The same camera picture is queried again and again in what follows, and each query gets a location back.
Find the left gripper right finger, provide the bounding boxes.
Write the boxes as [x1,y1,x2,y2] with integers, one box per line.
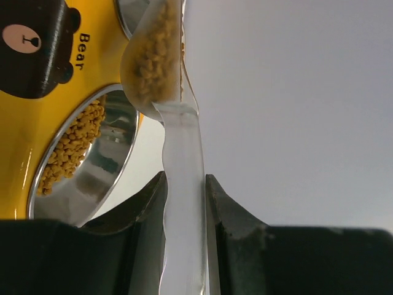
[205,175,392,294]

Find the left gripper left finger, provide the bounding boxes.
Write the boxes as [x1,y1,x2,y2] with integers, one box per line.
[1,172,167,294]

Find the clear plastic scoop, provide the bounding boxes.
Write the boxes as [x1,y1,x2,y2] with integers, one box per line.
[120,1,207,294]

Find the yellow double pet bowl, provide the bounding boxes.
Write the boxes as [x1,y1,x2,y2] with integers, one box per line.
[1,1,142,227]

